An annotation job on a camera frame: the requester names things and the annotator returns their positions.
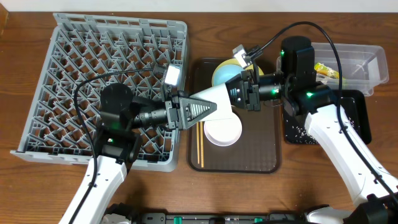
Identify white cup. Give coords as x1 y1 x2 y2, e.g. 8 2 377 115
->
191 83 233 121

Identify light blue bowl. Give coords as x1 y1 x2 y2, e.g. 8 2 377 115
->
212 64 244 86

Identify white pink-rimmed bowl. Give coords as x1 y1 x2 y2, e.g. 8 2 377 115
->
204 113 243 147

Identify rice food scraps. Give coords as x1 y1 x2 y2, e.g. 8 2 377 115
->
283 111 372 144

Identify green orange snack wrapper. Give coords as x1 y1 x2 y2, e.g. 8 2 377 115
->
314 63 340 79

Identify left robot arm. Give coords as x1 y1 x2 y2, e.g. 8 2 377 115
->
60 83 217 223

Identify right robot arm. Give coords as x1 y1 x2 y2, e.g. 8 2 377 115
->
226 36 397 223

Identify grey plastic dishwasher rack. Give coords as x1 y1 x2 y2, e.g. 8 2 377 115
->
13 13 189 165

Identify black rectangular waste tray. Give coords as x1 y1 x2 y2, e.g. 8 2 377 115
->
283 90 372 144

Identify clear plastic waste bin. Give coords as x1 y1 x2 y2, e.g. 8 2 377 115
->
276 42 389 97

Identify wooden chopstick left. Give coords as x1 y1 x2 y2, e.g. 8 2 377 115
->
196 122 200 164

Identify wooden chopstick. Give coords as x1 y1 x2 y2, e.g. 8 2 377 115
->
199 122 204 168
196 122 200 164

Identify wooden chopstick right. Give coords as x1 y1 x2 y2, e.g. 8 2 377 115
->
199 122 204 168

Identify yellow round plate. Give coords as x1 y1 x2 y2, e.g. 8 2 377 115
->
211 58 254 86

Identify dark brown serving tray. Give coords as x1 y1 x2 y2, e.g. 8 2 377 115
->
187 57 283 174

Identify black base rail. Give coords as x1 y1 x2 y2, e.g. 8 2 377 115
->
102 212 343 224

